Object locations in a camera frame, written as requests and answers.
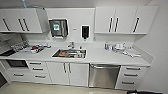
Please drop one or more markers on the white wall cabinet two-door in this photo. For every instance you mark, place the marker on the white wall cabinet two-door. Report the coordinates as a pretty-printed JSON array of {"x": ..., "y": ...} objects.
[{"x": 23, "y": 21}]

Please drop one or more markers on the grey paper towel dispenser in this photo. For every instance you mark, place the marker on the grey paper towel dispenser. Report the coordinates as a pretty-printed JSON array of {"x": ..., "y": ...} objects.
[{"x": 58, "y": 28}]

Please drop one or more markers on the built-in black microwave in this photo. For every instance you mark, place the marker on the built-in black microwave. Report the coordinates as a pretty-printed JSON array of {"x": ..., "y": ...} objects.
[{"x": 16, "y": 63}]

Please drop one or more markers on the stack of white plates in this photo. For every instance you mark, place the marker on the stack of white plates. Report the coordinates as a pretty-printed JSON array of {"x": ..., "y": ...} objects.
[{"x": 120, "y": 48}]

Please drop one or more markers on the stainless steel dishwasher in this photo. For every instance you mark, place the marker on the stainless steel dishwasher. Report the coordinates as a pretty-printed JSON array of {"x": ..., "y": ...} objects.
[{"x": 104, "y": 78}]

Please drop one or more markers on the white wall outlet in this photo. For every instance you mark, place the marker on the white wall outlet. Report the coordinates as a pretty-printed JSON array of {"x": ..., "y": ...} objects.
[{"x": 94, "y": 38}]

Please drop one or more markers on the red kitchen utensil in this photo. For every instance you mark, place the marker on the red kitchen utensil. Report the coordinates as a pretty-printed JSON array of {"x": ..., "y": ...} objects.
[{"x": 34, "y": 49}]

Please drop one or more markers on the black countertop tray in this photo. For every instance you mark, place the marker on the black countertop tray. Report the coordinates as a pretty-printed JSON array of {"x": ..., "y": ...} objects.
[{"x": 6, "y": 52}]

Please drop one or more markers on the blue dish soap bottle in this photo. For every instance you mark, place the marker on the blue dish soap bottle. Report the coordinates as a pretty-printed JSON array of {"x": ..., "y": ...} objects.
[{"x": 106, "y": 46}]

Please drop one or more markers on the small sink soap pump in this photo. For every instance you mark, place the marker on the small sink soap pump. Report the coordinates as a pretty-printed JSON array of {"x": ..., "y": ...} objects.
[{"x": 80, "y": 47}]

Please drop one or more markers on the stainless steel sink basin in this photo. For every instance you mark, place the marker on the stainless steel sink basin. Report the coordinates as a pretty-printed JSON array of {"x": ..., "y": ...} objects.
[{"x": 75, "y": 55}]

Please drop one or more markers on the black wall soap dispenser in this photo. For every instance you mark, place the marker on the black wall soap dispenser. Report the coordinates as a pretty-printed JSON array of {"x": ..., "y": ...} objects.
[{"x": 85, "y": 32}]

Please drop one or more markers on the small white bottle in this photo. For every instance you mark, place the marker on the small white bottle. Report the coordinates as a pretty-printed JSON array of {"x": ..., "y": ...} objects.
[{"x": 111, "y": 47}]

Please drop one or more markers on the chrome sink faucet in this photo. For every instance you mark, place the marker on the chrome sink faucet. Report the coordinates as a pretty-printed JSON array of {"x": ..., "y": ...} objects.
[{"x": 71, "y": 45}]

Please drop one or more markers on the white wall cabinet three-door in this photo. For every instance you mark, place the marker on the white wall cabinet three-door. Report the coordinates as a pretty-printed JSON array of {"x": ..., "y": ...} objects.
[{"x": 123, "y": 20}]

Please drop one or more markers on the teal plastic bottle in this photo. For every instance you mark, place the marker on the teal plastic bottle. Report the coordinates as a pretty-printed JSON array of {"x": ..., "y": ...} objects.
[{"x": 25, "y": 4}]

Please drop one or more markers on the orange food container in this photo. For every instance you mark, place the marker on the orange food container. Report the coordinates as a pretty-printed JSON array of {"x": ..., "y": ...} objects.
[{"x": 62, "y": 52}]

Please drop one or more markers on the white drawer unit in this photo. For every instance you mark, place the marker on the white drawer unit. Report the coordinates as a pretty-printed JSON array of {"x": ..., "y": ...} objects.
[
  {"x": 39, "y": 71},
  {"x": 130, "y": 77}
]

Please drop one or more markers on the white two-door base cabinet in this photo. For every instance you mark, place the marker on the white two-door base cabinet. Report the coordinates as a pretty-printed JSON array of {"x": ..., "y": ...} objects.
[{"x": 68, "y": 73}]

